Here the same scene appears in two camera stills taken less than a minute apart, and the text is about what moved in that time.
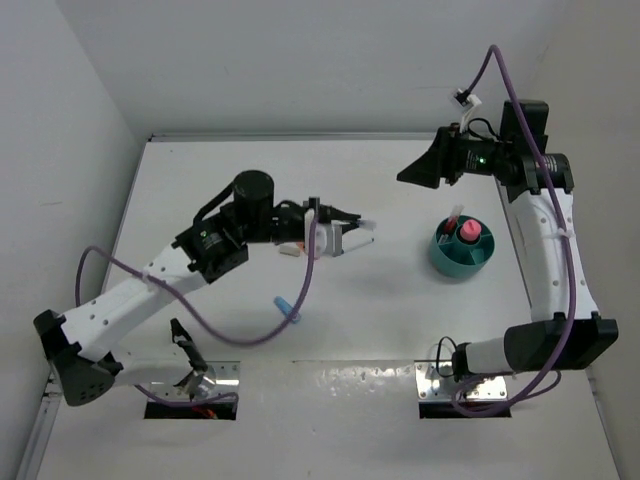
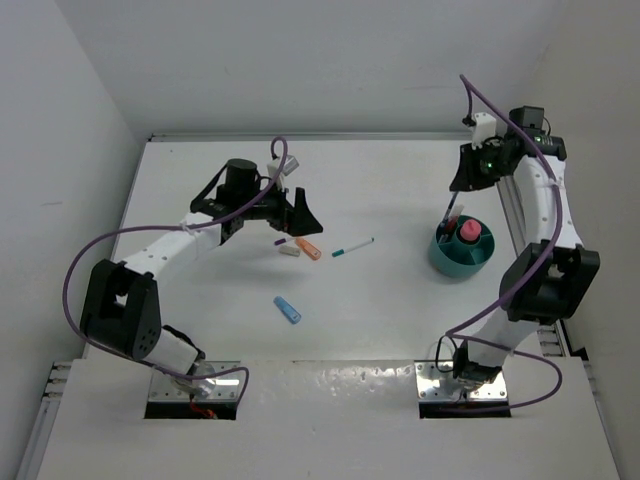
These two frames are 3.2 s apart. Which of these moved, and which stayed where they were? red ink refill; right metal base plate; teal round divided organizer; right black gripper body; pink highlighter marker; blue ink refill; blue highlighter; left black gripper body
Moved: blue ink refill; left black gripper body; right black gripper body
Stayed: right metal base plate; red ink refill; pink highlighter marker; blue highlighter; teal round divided organizer
